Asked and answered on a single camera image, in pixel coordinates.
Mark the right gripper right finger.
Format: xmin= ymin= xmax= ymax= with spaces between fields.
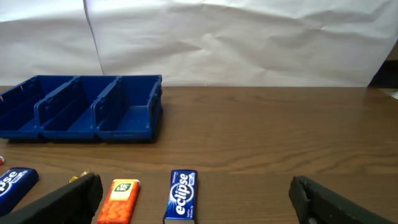
xmin=288 ymin=175 xmax=396 ymax=224

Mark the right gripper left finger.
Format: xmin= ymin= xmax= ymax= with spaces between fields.
xmin=0 ymin=172 xmax=103 ymax=224

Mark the blue candy pack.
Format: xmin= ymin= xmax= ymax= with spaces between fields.
xmin=0 ymin=167 xmax=40 ymax=218
xmin=162 ymin=169 xmax=199 ymax=224

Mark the gold wrapped candy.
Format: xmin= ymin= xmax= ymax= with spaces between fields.
xmin=68 ymin=170 xmax=91 ymax=184

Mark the blue tray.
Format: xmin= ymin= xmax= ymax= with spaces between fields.
xmin=0 ymin=74 xmax=164 ymax=144

